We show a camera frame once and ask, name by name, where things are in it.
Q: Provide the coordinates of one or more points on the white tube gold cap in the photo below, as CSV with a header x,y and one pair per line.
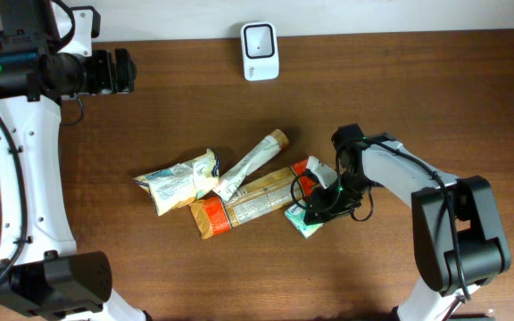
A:
x,y
264,151

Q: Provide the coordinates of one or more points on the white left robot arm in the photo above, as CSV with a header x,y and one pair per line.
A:
x,y
46,57

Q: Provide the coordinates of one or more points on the green tissue pack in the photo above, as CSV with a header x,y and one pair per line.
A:
x,y
296,215

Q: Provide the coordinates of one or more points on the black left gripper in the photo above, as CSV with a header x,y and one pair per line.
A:
x,y
107,80

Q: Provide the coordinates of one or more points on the orange spaghetti packet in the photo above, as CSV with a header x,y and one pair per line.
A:
x,y
274,191

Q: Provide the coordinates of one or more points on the white barcode scanner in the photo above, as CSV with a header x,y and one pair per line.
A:
x,y
260,51

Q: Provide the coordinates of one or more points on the cream snack bag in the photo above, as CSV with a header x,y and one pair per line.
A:
x,y
182,183

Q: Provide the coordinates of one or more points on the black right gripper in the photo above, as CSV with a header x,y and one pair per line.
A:
x,y
319,198

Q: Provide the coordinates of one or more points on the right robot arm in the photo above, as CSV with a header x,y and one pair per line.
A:
x,y
458,237

